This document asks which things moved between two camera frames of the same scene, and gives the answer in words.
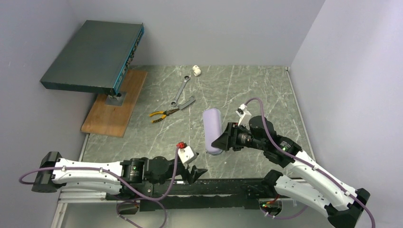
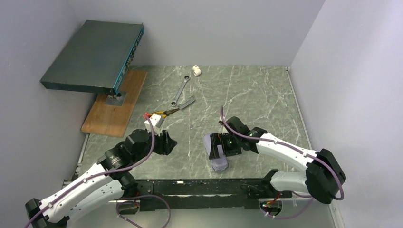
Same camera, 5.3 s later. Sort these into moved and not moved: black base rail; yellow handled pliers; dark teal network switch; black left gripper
Moved: black left gripper
Not moved: yellow handled pliers; black base rail; dark teal network switch
